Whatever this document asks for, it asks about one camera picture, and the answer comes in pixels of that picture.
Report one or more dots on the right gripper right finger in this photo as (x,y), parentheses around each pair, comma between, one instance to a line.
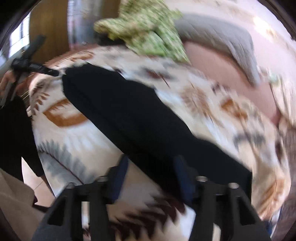
(223,212)

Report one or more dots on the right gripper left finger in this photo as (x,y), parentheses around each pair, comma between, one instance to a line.
(63,220)

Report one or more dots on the black pants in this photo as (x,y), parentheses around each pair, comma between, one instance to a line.
(131,115)

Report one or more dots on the person's left hand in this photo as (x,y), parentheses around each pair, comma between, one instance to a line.
(9,77)

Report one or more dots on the wooden door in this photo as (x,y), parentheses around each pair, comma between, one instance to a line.
(49,18)

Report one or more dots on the leaf-print fleece blanket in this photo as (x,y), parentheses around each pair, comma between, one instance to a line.
(73,149)

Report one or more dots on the cream floral pillow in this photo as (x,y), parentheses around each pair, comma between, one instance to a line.
(283,88)

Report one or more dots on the green patterned cloth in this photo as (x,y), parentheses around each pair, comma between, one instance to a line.
(147,28)

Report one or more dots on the pink bed sheet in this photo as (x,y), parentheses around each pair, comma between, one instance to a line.
(223,69)

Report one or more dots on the grey quilted pillow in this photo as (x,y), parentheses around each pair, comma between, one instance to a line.
(224,37)

